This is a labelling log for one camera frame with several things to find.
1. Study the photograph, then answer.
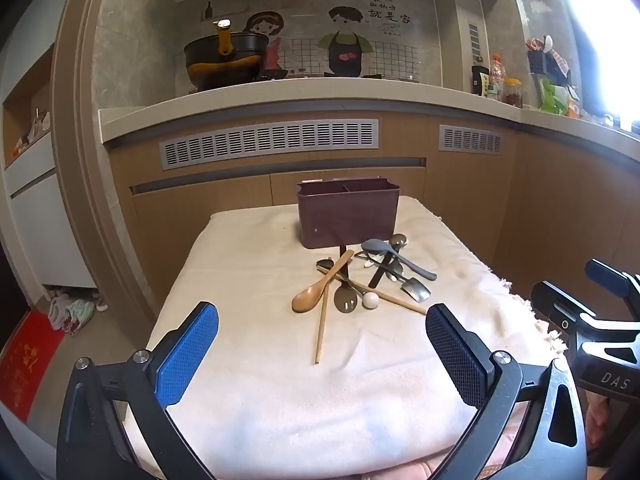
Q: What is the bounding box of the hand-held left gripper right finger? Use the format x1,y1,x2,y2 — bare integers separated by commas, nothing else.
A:
425,302,587,480

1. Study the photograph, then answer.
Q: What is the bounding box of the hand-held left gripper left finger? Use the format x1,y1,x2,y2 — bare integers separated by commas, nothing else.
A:
56,301,220,480

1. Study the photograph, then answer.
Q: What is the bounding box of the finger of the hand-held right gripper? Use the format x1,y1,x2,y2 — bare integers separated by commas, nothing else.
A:
584,258,640,301
531,281,640,356

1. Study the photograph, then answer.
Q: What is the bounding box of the wooden chopstick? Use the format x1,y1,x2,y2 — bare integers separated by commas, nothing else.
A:
317,266,429,316
313,280,332,365

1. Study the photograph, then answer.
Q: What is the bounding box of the black-handled utensil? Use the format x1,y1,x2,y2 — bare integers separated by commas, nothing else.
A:
368,259,401,289

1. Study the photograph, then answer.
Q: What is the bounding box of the slotted metal spoon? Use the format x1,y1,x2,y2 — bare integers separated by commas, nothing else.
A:
333,245,357,314

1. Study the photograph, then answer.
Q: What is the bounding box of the wooden spoon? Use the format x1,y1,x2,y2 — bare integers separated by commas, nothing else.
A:
291,250,355,314

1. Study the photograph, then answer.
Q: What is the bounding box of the white plastic spoon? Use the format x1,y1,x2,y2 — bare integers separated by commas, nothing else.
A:
356,252,405,285

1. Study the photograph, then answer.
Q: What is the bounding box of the grey plastic spoon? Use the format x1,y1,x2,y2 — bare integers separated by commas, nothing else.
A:
361,238,438,281

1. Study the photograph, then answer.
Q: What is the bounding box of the brown plastic utensil holder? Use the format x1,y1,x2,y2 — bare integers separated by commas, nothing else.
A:
296,177,401,250

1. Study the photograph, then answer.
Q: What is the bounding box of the pink quilt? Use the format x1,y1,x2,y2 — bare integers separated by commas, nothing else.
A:
320,389,607,480

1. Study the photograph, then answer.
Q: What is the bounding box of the metal shovel-shaped spoon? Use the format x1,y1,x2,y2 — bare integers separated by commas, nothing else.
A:
387,260,432,304

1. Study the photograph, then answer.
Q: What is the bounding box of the white towel cloth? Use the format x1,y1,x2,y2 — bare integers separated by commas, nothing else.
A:
122,195,571,480

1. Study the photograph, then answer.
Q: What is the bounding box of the pile of cloths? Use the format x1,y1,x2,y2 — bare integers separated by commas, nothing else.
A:
47,292,108,336

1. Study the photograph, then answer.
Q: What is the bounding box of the wooden kitchen cabinet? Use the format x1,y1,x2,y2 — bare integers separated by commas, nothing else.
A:
102,110,640,331

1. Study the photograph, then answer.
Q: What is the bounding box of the red floor mat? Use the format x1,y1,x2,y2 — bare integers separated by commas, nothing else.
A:
0,310,66,423

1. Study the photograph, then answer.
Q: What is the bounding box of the green food packet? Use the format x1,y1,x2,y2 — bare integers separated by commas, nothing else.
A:
539,82,571,114

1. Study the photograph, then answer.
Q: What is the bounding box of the short grey vent grille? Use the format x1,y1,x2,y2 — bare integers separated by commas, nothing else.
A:
438,124,503,156

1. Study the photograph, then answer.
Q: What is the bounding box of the white shelf cabinet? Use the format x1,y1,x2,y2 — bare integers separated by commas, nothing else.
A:
0,45,98,291

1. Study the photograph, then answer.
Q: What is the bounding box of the jar with yellow lid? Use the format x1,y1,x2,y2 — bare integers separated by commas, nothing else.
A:
502,77,524,109

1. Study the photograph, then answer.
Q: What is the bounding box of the black utensil rack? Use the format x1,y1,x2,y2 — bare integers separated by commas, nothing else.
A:
526,35,572,82

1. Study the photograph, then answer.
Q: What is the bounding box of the long grey vent grille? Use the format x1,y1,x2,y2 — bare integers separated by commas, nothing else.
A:
159,120,380,171

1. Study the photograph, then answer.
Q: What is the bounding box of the plastic bottle with orange cap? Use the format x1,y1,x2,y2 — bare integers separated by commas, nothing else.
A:
489,54,504,102

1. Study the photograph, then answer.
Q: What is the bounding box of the beige kitchen countertop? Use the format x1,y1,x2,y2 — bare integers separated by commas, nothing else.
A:
98,76,640,147

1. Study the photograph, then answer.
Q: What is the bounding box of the black pot with yellow handle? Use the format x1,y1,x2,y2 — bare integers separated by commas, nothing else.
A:
184,18,290,92

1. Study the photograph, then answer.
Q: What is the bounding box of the cartoon wall sticker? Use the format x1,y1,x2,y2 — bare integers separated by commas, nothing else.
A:
175,0,441,83

